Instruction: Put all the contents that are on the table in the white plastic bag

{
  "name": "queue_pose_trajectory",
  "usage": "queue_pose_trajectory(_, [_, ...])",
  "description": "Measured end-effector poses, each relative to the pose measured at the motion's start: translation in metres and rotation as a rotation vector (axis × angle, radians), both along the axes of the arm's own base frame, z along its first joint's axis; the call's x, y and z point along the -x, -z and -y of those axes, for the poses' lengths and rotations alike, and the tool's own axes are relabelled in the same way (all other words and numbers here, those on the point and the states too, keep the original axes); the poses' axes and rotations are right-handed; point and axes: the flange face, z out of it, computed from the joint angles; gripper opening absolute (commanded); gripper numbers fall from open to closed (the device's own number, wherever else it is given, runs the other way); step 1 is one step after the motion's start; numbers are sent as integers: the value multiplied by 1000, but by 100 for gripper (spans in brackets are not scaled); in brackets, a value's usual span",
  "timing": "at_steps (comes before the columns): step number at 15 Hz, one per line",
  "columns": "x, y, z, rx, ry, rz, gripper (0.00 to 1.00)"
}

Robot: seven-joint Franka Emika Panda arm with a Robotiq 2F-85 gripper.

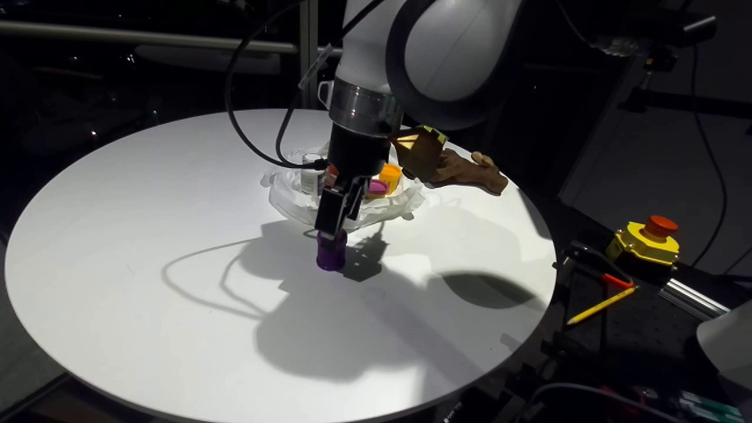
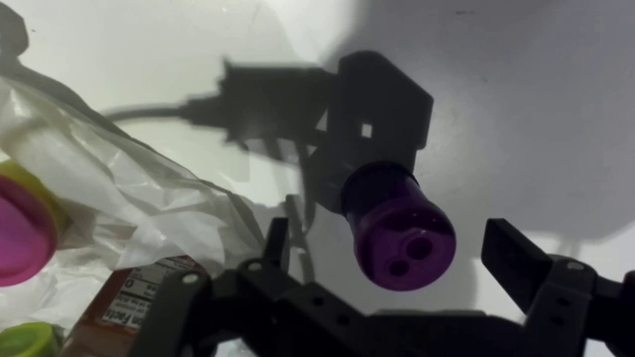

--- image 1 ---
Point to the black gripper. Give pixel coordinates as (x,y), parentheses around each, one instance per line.
(354,161)

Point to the magenta lid dough tub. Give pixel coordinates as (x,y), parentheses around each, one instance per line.
(377,189)

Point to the purple plastic cup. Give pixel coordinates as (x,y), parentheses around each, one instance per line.
(329,253)

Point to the yellow lid dough tub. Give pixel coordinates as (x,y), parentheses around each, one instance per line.
(388,174)

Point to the brown plush toy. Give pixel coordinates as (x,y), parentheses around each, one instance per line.
(470,169)

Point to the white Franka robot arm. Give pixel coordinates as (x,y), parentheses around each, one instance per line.
(423,55)

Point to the white plastic bag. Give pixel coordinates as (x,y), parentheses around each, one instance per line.
(392,205)

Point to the metal railing bar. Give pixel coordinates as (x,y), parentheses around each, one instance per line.
(148,38)

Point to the yellow pencil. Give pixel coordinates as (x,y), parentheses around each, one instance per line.
(603,305)

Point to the yellow red emergency stop button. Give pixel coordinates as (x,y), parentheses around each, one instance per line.
(648,237)

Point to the aluminium profile bar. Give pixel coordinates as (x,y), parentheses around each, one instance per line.
(695,296)

